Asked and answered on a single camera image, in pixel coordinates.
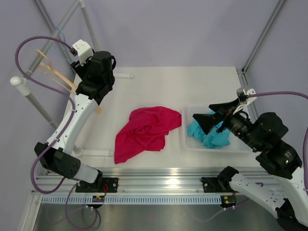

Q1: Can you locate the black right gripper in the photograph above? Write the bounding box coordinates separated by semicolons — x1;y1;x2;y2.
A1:
192;97;262;150

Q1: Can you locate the teal t shirt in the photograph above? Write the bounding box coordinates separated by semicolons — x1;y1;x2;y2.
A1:
187;117;231;149

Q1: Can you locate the beige plastic hanger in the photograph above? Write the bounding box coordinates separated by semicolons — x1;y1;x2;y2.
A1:
35;49;103;115

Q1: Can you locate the blue wire hanger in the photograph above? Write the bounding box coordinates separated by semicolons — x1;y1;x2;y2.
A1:
53;26;72;64

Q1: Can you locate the red t shirt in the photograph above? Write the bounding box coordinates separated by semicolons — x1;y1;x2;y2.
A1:
114;106;182;164

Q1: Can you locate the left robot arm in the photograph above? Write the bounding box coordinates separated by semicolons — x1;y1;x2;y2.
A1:
34;51;116;192

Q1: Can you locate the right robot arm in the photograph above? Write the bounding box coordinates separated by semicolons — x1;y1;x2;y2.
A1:
193;100;308;231

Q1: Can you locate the grey clothes rack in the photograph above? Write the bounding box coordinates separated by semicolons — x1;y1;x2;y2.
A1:
10;0;134;158

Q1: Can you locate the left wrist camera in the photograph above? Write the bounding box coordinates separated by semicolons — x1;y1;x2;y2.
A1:
72;39;94;66

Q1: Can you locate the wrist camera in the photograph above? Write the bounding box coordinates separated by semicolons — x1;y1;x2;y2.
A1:
72;39;94;66
233;87;257;114

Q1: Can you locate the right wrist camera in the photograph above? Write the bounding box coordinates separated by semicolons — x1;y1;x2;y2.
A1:
233;87;257;114

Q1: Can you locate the white slotted cable duct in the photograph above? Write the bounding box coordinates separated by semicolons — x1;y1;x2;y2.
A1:
41;195;222;205

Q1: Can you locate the aluminium rail base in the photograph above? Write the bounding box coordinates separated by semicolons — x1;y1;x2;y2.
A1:
30;168;284;196

